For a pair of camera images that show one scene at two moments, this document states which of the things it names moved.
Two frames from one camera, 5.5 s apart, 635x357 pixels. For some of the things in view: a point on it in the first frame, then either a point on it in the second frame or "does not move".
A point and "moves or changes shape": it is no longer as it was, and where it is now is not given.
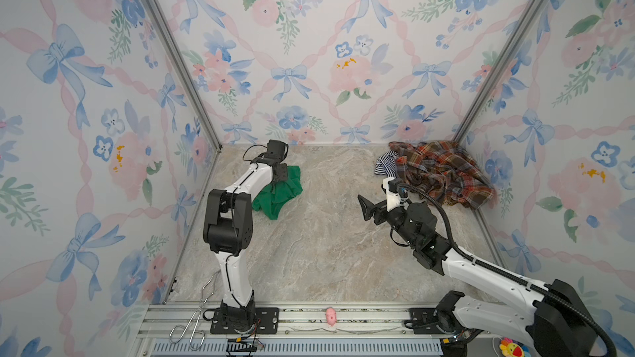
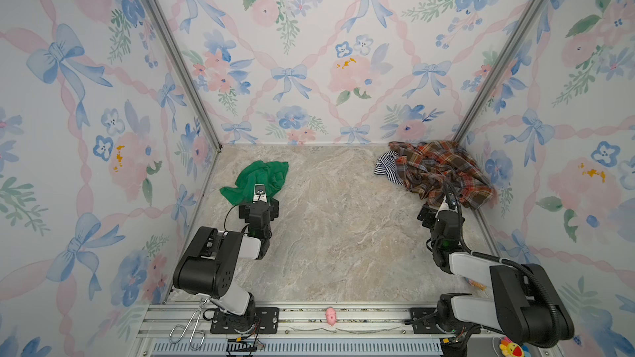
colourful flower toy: [512, 348] does not move
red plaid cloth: [441, 168] does not move
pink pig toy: [331, 316] does not move
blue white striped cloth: [386, 164] does not move
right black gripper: [382, 211] to [432, 215]
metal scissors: [197, 338] does not move
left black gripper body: [284, 173] to [243, 211]
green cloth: [273, 195] moves or changes shape
